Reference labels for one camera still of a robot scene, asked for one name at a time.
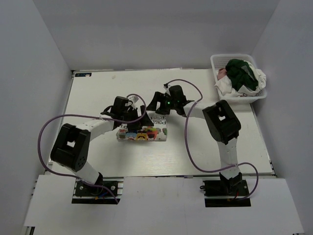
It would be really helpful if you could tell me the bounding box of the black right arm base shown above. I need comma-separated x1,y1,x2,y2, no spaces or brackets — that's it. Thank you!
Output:
200,180,251,208

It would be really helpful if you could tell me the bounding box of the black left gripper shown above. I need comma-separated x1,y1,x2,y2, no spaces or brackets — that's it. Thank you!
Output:
121,105,154,131

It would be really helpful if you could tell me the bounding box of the pink t shirt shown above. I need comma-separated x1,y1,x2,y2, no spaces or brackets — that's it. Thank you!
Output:
217,68,227,80

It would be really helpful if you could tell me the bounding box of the white printed t shirt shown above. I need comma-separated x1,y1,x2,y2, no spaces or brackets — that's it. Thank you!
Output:
215,61,267,96

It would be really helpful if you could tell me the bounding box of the white plastic laundry basket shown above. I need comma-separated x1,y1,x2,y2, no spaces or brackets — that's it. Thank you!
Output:
210,54,267,104

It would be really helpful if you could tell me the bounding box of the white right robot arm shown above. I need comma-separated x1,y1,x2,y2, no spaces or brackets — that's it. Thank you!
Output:
147,85,242,195

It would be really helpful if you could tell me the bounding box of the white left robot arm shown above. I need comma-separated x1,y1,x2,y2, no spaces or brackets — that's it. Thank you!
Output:
50,94,153,195

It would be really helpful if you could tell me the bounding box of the dark green t shirt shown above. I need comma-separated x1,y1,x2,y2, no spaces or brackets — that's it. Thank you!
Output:
225,59,258,91

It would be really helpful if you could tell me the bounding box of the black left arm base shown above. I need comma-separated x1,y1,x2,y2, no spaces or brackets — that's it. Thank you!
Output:
71,177,124,205

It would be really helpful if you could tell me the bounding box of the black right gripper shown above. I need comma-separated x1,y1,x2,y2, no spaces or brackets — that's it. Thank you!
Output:
147,91,178,115

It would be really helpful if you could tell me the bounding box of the blue label sticker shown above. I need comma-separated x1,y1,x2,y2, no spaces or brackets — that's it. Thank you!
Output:
75,72,92,77

